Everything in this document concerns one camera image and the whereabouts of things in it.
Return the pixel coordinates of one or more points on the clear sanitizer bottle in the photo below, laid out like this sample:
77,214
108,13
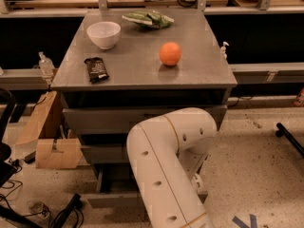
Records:
46,65

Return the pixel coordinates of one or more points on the grey middle drawer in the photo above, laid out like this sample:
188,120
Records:
105,153

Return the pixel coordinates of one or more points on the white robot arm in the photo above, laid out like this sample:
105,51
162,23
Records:
165,152

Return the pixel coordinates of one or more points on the cardboard box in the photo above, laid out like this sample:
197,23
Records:
52,150

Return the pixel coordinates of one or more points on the black snack bar wrapper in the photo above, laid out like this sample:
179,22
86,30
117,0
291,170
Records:
96,69

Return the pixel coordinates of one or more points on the black power strip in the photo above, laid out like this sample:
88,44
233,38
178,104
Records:
73,205

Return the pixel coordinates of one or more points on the grey drawer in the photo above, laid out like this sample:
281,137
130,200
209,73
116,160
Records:
105,153
109,120
116,186

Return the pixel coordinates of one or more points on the small white pump bottle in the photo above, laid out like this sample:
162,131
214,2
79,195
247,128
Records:
225,45

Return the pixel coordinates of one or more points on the white bowl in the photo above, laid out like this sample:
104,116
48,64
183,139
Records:
104,35

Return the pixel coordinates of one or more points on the orange fruit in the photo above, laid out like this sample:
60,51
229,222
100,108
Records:
170,54

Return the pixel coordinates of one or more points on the black office chair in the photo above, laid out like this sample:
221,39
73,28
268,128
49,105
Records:
8,101

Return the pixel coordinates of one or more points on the grey bottom drawer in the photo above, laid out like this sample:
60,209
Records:
116,186

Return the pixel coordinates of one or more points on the black chair base leg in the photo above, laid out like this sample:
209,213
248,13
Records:
283,132

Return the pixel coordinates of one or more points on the green chip bag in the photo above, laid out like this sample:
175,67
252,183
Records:
149,19

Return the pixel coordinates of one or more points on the grey top drawer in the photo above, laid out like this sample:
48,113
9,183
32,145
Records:
109,120

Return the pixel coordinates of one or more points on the grey drawer cabinet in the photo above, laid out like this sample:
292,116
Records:
138,78

